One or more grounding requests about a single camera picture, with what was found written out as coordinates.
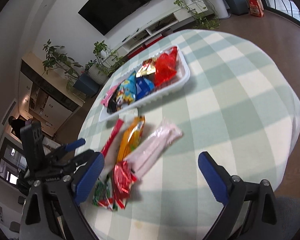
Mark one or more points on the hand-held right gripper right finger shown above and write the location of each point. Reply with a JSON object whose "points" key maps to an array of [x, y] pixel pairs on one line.
{"points": [[212, 177]]}

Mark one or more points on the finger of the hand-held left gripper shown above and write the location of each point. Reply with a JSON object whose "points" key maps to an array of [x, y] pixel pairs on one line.
{"points": [[82, 158], [76, 143]]}

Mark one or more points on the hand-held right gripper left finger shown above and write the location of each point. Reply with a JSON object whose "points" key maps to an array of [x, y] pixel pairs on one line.
{"points": [[88, 177]]}

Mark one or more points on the green snack packet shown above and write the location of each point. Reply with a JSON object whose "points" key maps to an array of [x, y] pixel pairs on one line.
{"points": [[102, 192]]}

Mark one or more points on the small red snack packet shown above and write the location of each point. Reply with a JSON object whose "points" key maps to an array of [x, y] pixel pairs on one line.
{"points": [[122, 177]]}

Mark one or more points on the long red and white packet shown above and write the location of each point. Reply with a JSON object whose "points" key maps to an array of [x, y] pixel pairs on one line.
{"points": [[112, 137]]}

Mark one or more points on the black snack packet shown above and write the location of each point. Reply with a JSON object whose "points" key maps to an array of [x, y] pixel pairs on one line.
{"points": [[112, 106]]}

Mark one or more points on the orange snack packet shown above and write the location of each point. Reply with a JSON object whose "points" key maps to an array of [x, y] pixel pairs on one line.
{"points": [[131, 137]]}

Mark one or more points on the pink snack packet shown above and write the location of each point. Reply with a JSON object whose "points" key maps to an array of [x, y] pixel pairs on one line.
{"points": [[107, 97]]}

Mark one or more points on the white translucent snack packet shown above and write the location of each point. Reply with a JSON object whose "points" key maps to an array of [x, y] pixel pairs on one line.
{"points": [[152, 147]]}

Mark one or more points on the light blue cartoon snack packet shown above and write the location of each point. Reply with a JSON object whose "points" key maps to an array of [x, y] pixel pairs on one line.
{"points": [[127, 87]]}

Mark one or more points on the white plastic tray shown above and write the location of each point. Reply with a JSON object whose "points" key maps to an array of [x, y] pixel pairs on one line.
{"points": [[175, 85]]}

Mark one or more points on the gold-ended red snack packet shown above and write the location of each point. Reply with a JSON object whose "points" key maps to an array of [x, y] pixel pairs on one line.
{"points": [[147, 67]]}

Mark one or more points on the large red snack packet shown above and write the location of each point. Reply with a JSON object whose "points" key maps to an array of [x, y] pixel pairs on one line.
{"points": [[166, 67]]}

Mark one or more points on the tree in blue square pot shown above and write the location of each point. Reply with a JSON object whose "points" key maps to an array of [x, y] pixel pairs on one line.
{"points": [[86, 83]]}

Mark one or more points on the plant in white ribbed pot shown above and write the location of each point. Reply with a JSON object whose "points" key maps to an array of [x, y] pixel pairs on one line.
{"points": [[97, 73]]}

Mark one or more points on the green checked tablecloth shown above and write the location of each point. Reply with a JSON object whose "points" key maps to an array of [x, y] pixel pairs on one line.
{"points": [[227, 105]]}

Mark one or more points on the grey fabric chair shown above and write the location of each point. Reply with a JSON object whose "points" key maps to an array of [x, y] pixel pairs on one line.
{"points": [[290, 215]]}

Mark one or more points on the white television cabinet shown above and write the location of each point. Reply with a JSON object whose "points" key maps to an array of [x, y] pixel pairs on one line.
{"points": [[180, 16]]}

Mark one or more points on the red paper bag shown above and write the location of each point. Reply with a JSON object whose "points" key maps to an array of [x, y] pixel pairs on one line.
{"points": [[256, 8]]}

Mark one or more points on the wall cabinet unit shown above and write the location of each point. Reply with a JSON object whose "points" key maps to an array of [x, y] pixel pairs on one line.
{"points": [[52, 105]]}

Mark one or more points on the wall-mounted television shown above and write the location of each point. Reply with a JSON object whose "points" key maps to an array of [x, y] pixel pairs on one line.
{"points": [[120, 5]]}

